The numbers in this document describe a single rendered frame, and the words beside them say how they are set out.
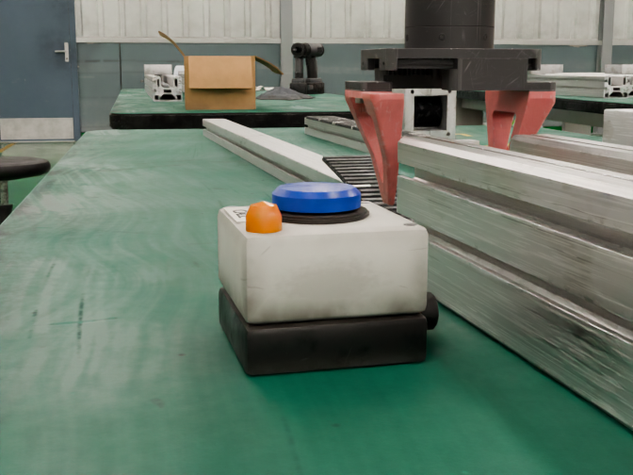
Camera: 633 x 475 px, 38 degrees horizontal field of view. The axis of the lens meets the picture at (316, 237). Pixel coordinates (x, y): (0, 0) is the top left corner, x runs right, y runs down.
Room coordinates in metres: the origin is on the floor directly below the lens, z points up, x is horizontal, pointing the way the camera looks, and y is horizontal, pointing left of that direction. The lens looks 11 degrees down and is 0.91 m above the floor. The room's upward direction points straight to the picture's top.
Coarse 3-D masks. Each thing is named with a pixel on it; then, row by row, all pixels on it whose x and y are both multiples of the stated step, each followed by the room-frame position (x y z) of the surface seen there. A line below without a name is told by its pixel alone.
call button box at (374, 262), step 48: (240, 240) 0.37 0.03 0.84; (288, 240) 0.37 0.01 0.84; (336, 240) 0.37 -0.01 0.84; (384, 240) 0.38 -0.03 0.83; (240, 288) 0.37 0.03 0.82; (288, 288) 0.37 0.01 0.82; (336, 288) 0.37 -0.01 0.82; (384, 288) 0.38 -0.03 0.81; (240, 336) 0.37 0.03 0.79; (288, 336) 0.37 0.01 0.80; (336, 336) 0.37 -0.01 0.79; (384, 336) 0.38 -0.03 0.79
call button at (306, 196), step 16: (272, 192) 0.41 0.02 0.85; (288, 192) 0.40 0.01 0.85; (304, 192) 0.39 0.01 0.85; (320, 192) 0.39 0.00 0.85; (336, 192) 0.39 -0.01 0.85; (352, 192) 0.40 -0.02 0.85; (288, 208) 0.39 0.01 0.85; (304, 208) 0.39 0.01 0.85; (320, 208) 0.39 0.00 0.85; (336, 208) 0.39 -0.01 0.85; (352, 208) 0.40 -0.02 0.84
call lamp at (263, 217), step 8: (256, 208) 0.37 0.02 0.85; (264, 208) 0.37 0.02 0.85; (272, 208) 0.37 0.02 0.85; (248, 216) 0.37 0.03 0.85; (256, 216) 0.37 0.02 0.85; (264, 216) 0.37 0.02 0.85; (272, 216) 0.37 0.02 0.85; (280, 216) 0.37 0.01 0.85; (248, 224) 0.37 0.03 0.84; (256, 224) 0.37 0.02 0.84; (264, 224) 0.37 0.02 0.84; (272, 224) 0.37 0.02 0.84; (280, 224) 0.37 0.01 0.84; (256, 232) 0.37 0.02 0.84; (264, 232) 0.37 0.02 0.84; (272, 232) 0.37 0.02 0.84
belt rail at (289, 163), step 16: (208, 128) 1.65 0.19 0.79; (224, 128) 1.42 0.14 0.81; (240, 128) 1.42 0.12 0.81; (224, 144) 1.42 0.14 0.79; (240, 144) 1.32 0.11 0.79; (256, 144) 1.16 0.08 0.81; (272, 144) 1.14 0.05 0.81; (288, 144) 1.14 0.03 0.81; (256, 160) 1.16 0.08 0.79; (272, 160) 1.09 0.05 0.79; (288, 160) 0.98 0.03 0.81; (304, 160) 0.94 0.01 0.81; (320, 160) 0.94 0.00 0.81; (288, 176) 0.98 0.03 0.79; (304, 176) 0.93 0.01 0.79; (320, 176) 0.84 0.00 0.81; (336, 176) 0.81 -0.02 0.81
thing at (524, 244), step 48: (432, 144) 0.50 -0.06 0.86; (528, 144) 0.54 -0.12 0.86; (576, 144) 0.49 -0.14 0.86; (432, 192) 0.49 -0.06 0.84; (480, 192) 0.46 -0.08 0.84; (528, 192) 0.38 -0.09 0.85; (576, 192) 0.35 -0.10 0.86; (624, 192) 0.32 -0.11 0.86; (432, 240) 0.50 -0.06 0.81; (480, 240) 0.43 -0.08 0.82; (528, 240) 0.38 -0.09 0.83; (576, 240) 0.34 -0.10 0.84; (624, 240) 0.33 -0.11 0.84; (432, 288) 0.49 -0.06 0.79; (480, 288) 0.43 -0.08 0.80; (528, 288) 0.39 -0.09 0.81; (576, 288) 0.34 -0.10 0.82; (624, 288) 0.31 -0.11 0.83; (528, 336) 0.38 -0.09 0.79; (576, 336) 0.34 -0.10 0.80; (624, 336) 0.31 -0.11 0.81; (576, 384) 0.34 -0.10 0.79; (624, 384) 0.31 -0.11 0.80
